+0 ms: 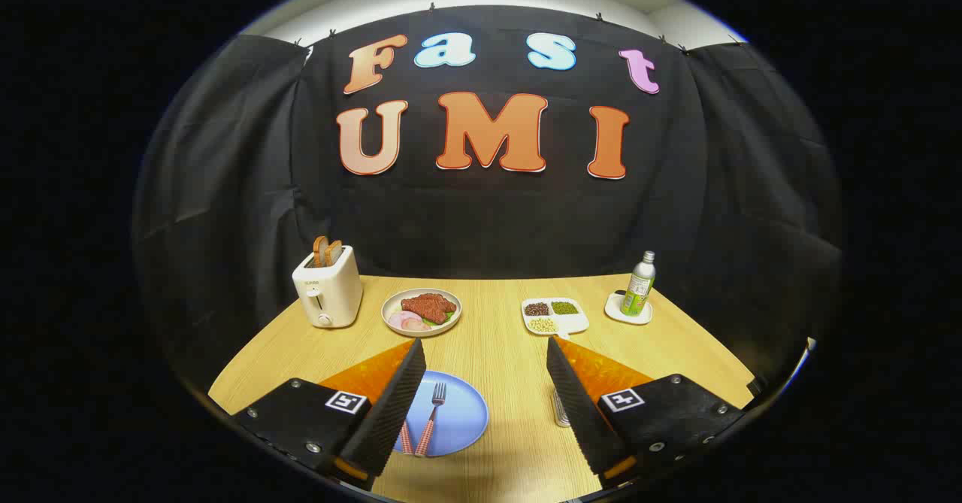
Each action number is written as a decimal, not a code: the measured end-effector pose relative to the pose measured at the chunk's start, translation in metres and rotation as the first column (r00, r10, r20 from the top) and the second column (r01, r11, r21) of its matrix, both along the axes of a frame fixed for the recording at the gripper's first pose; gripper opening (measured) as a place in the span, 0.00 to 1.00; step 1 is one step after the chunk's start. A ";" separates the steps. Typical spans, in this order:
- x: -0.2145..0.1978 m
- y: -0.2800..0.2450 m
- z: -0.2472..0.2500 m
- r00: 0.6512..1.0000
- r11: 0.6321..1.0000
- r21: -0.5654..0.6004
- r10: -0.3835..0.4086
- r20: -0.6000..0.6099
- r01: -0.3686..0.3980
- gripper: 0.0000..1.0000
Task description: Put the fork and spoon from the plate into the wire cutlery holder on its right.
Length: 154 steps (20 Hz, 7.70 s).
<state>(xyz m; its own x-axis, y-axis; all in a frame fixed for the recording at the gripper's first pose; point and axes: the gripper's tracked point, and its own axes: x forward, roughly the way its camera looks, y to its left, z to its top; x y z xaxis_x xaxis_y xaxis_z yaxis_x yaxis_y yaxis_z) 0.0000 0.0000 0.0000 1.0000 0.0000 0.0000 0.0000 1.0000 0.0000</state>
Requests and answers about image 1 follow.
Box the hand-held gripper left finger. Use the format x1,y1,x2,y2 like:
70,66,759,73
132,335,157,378
231,338,428,492

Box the green label metal bottle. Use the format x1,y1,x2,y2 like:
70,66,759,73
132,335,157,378
621,251,657,317

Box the white divided tray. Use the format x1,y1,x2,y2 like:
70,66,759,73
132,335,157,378
521,297,590,340

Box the beige round plate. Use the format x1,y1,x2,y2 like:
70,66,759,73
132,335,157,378
381,288,463,338

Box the brown meat slices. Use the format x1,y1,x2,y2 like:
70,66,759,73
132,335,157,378
401,293,457,326

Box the blue round plate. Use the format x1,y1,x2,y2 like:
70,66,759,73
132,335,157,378
391,370,490,458

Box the black backdrop cloth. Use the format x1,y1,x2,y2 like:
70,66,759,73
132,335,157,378
134,5,843,398

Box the fork with red checked handle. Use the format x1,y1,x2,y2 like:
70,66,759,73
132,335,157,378
415,382,448,457

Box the white square saucer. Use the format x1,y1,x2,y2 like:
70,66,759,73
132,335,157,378
604,290,654,326

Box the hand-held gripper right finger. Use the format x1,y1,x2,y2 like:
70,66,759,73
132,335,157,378
546,336,746,489

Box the cream toaster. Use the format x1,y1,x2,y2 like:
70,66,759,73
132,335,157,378
292,245,364,329

